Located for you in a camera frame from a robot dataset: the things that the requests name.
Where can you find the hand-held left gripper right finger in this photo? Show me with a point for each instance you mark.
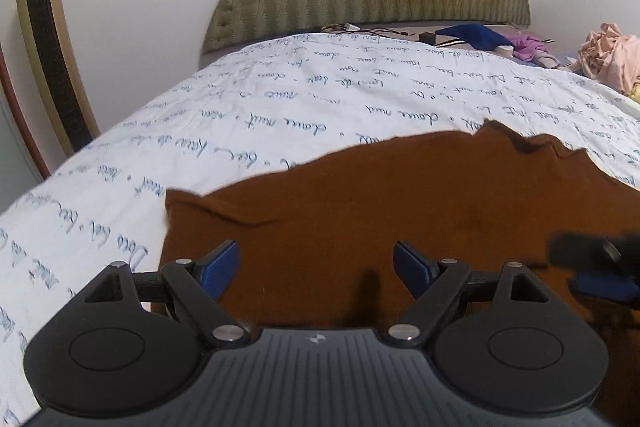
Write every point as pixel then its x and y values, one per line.
pixel 414 269

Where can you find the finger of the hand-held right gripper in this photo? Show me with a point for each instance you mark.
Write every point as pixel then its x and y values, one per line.
pixel 585 249
pixel 607 288

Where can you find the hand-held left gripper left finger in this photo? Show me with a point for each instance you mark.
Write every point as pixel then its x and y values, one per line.
pixel 219 269

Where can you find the brown knit garment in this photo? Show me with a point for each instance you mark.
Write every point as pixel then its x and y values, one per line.
pixel 350 202

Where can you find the yellow cloth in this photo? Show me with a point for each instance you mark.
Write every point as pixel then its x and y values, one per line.
pixel 634 96

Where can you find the white printed bed blanket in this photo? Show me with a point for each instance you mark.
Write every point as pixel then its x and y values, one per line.
pixel 250 107

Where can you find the light blue cloth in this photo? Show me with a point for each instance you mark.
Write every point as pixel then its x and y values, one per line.
pixel 567 61

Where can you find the pink crumpled cloth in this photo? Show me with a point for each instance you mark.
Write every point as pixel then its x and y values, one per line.
pixel 612 54

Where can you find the purple cloth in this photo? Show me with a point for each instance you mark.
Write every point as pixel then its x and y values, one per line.
pixel 527 47

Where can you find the grey bed sheet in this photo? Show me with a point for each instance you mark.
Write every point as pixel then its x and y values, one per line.
pixel 225 48

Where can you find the dark blue cloth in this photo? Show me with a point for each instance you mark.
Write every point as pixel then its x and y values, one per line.
pixel 475 34

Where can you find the gold tower air conditioner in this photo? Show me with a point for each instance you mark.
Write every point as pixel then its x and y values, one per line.
pixel 50 47

